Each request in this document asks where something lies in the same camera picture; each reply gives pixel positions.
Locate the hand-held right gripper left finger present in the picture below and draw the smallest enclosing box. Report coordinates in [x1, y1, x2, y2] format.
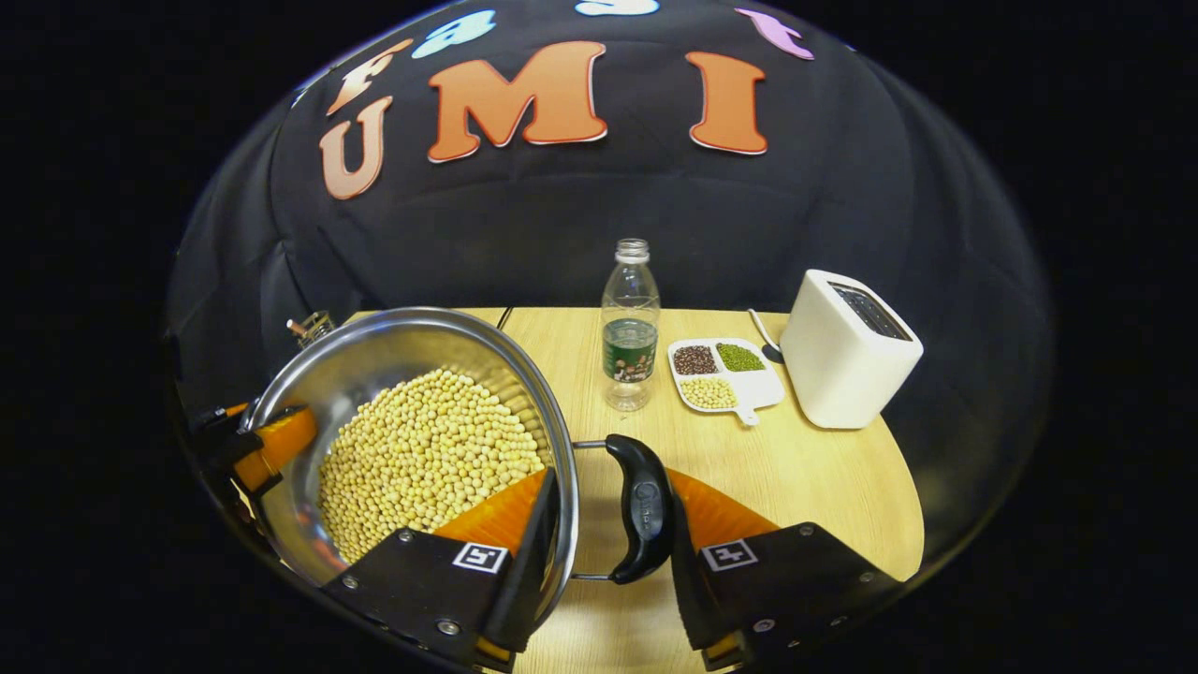
[321, 468, 560, 670]

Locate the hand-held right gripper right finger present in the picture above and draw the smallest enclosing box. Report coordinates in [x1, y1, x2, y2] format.
[669, 468, 904, 667]

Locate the stainless steel pot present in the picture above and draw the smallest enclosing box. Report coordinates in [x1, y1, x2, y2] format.
[241, 307, 675, 623]

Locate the pile of yellow soybeans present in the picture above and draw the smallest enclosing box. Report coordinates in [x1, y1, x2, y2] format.
[316, 367, 546, 564]

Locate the small heap of soybeans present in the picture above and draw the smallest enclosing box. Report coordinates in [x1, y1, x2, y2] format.
[680, 377, 738, 410]

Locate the white divided plate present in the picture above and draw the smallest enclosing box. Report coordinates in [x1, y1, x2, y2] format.
[667, 338, 786, 427]

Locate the clear plastic water bottle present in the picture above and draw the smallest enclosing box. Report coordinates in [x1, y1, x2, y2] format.
[601, 238, 662, 413]

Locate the white toaster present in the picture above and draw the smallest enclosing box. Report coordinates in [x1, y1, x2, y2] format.
[780, 270, 925, 430]

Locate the small metal wire rack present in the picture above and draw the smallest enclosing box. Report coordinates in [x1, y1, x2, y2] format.
[286, 312, 335, 349]

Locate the white toaster cable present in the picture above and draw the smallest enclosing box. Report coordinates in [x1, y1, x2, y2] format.
[747, 309, 785, 363]

